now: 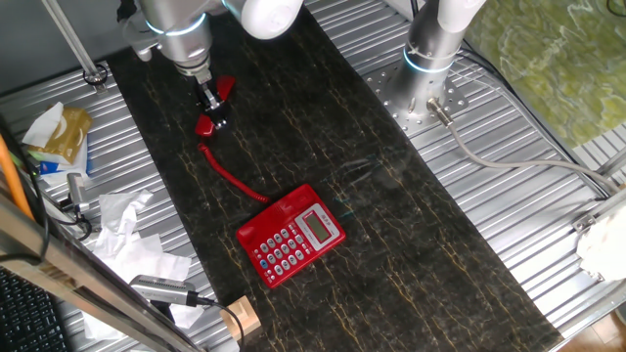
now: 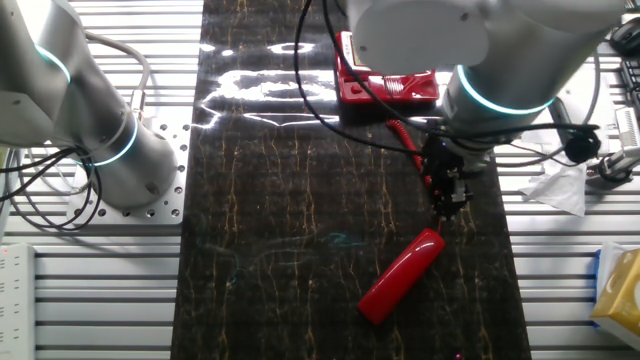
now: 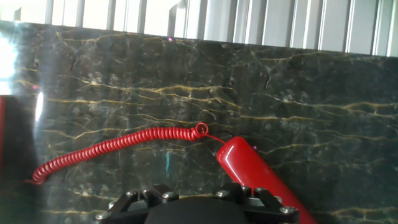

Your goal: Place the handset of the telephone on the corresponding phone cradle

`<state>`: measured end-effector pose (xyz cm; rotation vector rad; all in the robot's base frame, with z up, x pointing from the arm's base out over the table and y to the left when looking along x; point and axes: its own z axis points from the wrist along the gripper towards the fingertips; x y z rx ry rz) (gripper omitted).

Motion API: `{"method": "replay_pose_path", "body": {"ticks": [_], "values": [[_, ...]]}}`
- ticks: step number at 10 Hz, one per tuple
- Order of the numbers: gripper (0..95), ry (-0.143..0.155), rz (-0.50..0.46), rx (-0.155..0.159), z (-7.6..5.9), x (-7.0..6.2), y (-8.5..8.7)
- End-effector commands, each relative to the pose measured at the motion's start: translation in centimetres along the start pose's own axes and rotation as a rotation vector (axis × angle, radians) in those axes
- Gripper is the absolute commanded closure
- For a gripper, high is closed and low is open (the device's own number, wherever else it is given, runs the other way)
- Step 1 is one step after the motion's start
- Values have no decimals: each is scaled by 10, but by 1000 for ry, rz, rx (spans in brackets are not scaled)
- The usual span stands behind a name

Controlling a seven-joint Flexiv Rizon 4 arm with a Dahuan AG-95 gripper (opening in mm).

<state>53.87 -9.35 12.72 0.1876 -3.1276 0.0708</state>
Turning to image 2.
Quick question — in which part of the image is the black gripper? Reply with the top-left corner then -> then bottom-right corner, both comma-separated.
423,135 -> 474,221

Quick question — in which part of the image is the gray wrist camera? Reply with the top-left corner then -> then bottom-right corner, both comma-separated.
547,94 -> 574,134

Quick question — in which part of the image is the black round cable plug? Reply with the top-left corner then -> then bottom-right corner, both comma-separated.
563,128 -> 603,165

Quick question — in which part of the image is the red phone cord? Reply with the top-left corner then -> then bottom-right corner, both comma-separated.
385,118 -> 444,236

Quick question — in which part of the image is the white tissue sheet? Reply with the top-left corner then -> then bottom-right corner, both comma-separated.
597,241 -> 632,291

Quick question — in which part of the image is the black marble pattern mat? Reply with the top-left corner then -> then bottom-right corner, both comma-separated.
169,0 -> 534,360

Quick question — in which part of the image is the white crumpled tissue paper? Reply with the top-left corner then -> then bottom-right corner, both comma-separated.
518,162 -> 590,219

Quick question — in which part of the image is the black keyboard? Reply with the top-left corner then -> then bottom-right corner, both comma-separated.
619,57 -> 640,114

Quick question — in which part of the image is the gray robot base cable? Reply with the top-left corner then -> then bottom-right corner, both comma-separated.
82,29 -> 152,121

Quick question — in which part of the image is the white power strip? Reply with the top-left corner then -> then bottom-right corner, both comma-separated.
0,243 -> 37,360

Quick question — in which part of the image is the black computer mouse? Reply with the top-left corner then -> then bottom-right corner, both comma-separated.
609,22 -> 640,57

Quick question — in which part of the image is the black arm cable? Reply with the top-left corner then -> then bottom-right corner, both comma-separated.
292,0 -> 431,156
321,0 -> 601,144

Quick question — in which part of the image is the red telephone base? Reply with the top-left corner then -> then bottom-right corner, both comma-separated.
333,30 -> 441,106

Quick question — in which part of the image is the silver robot mounting plate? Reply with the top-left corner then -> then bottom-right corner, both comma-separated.
66,112 -> 192,226

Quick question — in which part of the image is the silver ribbed camera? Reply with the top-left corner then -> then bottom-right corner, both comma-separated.
615,106 -> 640,150

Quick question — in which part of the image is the yellow tissue box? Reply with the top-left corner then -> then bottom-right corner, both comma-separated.
589,248 -> 640,326

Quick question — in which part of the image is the red telephone handset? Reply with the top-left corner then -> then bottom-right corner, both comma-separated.
357,228 -> 446,326

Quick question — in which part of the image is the small silver camera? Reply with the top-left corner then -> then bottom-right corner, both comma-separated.
587,146 -> 640,185

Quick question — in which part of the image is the blue white tissue pack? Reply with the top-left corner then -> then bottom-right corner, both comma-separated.
591,248 -> 640,339

